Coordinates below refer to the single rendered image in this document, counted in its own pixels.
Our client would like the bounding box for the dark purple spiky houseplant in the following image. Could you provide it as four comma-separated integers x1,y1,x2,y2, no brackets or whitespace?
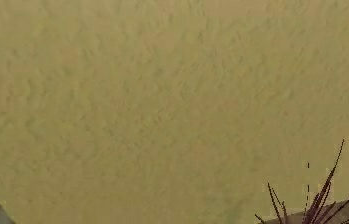
254,139,349,224

